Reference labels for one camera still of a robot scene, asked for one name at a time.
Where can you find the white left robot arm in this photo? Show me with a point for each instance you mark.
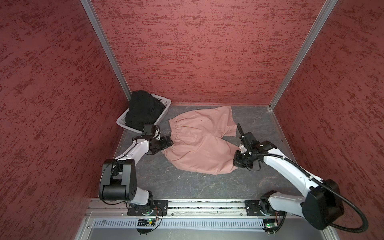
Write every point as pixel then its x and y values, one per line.
pixel 118 181

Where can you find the black shorts in basket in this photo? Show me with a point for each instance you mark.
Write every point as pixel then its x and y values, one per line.
pixel 143 109

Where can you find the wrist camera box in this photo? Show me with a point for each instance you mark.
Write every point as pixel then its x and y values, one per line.
pixel 248 139
pixel 151 130

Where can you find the right aluminium corner post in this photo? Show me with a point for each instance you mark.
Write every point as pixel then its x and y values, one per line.
pixel 318 24

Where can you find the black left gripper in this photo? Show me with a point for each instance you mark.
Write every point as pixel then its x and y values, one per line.
pixel 164 145

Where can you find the left aluminium corner post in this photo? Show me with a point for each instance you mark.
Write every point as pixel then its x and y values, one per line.
pixel 97 26

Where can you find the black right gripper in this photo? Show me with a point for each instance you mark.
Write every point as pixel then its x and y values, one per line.
pixel 237 162

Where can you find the pink shorts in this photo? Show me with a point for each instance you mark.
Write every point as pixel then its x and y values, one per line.
pixel 198 144

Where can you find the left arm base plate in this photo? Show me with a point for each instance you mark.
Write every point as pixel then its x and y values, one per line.
pixel 153 208

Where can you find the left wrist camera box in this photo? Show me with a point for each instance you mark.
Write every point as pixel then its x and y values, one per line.
pixel 151 130

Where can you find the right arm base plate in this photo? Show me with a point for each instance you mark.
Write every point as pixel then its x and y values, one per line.
pixel 257 208

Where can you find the aluminium corner post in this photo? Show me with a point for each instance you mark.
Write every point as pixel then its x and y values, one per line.
pixel 97 26
pixel 318 24

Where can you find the white slotted cable duct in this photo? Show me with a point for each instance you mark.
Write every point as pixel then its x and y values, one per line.
pixel 194 224

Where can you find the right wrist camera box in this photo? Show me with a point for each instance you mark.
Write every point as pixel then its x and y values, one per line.
pixel 248 139

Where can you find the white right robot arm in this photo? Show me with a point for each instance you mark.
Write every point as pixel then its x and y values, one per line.
pixel 317 203

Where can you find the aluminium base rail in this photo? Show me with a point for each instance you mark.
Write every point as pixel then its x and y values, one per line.
pixel 181 208

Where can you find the right circuit board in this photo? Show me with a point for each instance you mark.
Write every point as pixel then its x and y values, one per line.
pixel 270 225

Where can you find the circuit board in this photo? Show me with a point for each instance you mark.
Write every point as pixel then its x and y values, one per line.
pixel 146 223
pixel 270 225

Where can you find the left circuit board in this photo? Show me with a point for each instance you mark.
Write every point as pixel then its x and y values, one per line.
pixel 146 223

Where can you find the white plastic laundry basket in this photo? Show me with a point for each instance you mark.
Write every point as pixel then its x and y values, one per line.
pixel 121 121

